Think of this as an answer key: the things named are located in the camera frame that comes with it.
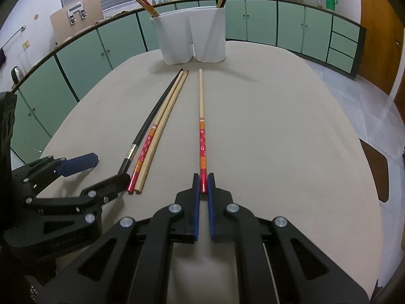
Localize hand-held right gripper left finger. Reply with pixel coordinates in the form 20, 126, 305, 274
39, 173, 201, 304

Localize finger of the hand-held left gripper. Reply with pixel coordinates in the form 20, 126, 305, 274
11, 153, 99, 199
30, 174, 130, 213

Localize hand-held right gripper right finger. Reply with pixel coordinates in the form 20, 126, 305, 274
207, 173, 370, 304

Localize white two-compartment utensil holder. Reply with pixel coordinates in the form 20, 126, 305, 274
149, 6, 227, 65

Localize steel electric kettle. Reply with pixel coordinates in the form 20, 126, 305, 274
11, 66, 25, 85

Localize cardboard board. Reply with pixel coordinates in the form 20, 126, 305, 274
50, 0, 105, 43

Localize metal towel bar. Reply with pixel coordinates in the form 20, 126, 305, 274
2, 25, 26, 49

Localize green base kitchen cabinets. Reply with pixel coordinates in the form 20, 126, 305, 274
9, 0, 368, 156

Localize wooden door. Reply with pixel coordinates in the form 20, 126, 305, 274
357, 0, 401, 96

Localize grey metal bracket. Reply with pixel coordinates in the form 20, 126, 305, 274
66, 3, 87, 24

